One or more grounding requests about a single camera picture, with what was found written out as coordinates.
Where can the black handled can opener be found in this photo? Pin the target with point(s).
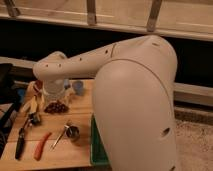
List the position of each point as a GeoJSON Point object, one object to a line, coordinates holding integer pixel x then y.
{"type": "Point", "coordinates": [31, 119]}

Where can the metal measuring cup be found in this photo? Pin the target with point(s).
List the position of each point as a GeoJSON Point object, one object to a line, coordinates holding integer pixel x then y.
{"type": "Point", "coordinates": [71, 131]}

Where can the brown red bowl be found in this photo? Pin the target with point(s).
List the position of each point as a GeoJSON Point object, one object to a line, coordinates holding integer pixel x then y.
{"type": "Point", "coordinates": [38, 85]}

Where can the green plastic tray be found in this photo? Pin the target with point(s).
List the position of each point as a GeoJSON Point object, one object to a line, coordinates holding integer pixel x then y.
{"type": "Point", "coordinates": [98, 156]}

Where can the black equipment at left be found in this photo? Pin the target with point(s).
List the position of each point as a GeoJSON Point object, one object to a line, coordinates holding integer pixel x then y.
{"type": "Point", "coordinates": [8, 95]}

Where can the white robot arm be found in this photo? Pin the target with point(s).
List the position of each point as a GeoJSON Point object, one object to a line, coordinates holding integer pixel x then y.
{"type": "Point", "coordinates": [132, 99]}

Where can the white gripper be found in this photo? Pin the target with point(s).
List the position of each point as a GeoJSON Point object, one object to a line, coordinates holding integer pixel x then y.
{"type": "Point", "coordinates": [53, 96]}

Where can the small blue cup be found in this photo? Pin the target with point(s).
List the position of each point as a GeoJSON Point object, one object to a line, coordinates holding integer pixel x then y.
{"type": "Point", "coordinates": [78, 87]}

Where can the yellow banana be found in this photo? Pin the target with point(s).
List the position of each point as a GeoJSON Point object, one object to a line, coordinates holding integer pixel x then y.
{"type": "Point", "coordinates": [33, 105]}

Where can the bunch of red grapes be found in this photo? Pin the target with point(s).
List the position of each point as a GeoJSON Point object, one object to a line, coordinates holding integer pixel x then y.
{"type": "Point", "coordinates": [56, 107]}

